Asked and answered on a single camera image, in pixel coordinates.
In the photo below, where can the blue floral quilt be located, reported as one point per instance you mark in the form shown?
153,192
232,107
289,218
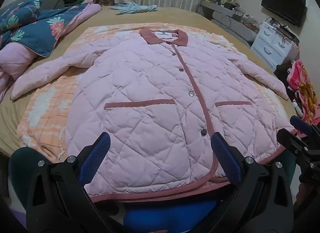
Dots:
37,27

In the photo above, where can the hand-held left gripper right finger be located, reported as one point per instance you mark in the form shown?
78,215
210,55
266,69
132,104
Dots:
225,155

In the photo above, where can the person's blue pants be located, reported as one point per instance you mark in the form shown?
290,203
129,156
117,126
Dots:
170,218

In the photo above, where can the tan bed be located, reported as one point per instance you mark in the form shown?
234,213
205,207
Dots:
175,16

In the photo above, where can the clutter of small gadgets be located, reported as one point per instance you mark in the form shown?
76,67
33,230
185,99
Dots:
235,7

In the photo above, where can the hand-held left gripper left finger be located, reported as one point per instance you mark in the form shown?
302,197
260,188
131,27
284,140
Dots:
96,152

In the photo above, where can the black television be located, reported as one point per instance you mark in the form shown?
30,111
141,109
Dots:
282,5

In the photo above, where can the orange white plaid blanket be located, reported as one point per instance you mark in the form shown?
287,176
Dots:
50,112

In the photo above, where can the pink quilted jacket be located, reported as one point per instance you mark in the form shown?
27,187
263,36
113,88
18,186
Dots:
150,85

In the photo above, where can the pink printed cloth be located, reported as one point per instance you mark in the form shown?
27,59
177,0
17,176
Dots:
302,85

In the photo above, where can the white drawer cabinet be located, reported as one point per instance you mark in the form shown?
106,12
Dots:
270,40

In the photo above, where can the light blue garment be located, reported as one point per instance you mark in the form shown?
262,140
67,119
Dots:
132,8

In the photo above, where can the dark cloth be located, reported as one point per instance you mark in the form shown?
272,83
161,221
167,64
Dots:
282,72

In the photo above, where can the grey desk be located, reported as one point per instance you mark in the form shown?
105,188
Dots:
235,25

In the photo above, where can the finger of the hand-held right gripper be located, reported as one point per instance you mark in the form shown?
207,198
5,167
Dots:
302,126
297,145

